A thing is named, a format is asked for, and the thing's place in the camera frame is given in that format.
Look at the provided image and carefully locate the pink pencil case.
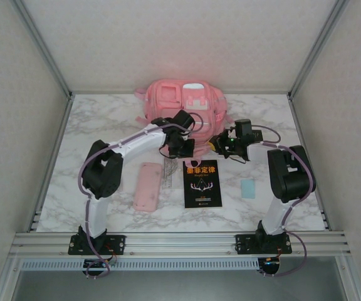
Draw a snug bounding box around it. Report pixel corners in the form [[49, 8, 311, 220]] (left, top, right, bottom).
[[132, 162, 163, 211]]

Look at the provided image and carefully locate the aluminium table edge rail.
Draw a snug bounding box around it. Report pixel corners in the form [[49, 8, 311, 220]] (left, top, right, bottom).
[[26, 93, 75, 233], [288, 93, 330, 231]]

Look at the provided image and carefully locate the light blue eraser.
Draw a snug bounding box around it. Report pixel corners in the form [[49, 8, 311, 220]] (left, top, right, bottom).
[[240, 179, 256, 199]]

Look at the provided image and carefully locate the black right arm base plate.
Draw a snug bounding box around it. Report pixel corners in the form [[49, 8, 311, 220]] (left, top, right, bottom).
[[235, 233, 293, 255]]

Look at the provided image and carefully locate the black book with orange title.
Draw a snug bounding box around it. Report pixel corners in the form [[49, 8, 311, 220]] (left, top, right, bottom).
[[182, 159, 223, 209]]

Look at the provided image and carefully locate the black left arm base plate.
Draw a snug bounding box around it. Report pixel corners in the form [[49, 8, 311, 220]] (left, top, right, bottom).
[[68, 234, 127, 255]]

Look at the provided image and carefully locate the pink backpack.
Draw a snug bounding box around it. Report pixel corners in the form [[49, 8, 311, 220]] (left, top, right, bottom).
[[133, 80, 234, 167]]

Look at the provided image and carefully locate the aluminium frame post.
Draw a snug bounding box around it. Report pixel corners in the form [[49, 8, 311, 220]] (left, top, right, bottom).
[[11, 0, 73, 98], [288, 0, 350, 98]]

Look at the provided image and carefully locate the wide aluminium base rail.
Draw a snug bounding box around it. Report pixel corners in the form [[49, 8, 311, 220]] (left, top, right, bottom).
[[9, 231, 352, 258]]

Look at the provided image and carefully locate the clear plastic ruler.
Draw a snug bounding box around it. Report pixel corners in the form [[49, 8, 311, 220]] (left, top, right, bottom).
[[162, 158, 181, 190]]

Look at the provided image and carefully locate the small black circuit board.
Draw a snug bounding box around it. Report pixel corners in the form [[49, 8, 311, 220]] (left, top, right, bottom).
[[83, 258, 111, 277], [261, 256, 282, 277]]

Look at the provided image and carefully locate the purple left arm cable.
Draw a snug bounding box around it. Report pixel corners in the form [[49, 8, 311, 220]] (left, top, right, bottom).
[[78, 112, 206, 280]]

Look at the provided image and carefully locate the white slotted cable duct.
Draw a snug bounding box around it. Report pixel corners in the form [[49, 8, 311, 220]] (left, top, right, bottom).
[[20, 258, 259, 271]]

